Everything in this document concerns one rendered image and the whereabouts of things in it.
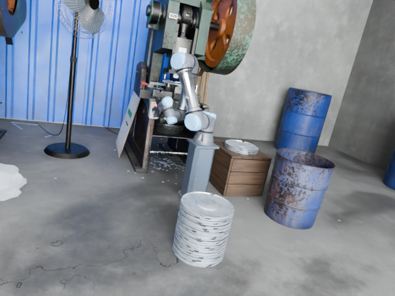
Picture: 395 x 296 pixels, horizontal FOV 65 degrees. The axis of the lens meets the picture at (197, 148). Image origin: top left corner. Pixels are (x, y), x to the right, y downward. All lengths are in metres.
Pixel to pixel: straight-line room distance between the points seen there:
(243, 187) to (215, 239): 1.03
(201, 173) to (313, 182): 0.77
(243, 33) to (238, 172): 1.13
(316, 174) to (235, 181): 0.66
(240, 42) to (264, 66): 2.01
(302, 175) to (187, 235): 0.94
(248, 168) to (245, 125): 2.21
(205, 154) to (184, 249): 0.78
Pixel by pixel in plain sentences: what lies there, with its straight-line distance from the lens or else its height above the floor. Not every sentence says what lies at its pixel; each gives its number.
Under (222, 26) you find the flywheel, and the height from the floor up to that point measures 1.34.
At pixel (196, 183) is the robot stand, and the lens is 2.26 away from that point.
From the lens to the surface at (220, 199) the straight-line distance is 1.77.
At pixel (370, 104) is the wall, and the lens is 5.38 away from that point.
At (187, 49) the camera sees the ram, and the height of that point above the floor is 1.08.
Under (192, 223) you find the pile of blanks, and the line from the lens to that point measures 1.59.
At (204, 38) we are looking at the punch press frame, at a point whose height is 1.20.
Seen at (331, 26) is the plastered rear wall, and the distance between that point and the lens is 5.34.
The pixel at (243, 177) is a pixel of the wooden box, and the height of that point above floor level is 0.17.
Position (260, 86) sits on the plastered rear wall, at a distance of 4.68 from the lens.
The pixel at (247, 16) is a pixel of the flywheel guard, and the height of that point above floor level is 1.42.
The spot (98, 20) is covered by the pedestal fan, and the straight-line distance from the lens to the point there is 2.91.
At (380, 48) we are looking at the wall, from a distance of 5.51.
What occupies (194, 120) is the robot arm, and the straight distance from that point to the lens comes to 2.03.
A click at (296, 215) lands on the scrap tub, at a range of 2.32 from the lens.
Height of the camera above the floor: 1.01
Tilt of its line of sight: 16 degrees down
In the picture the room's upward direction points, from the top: 11 degrees clockwise
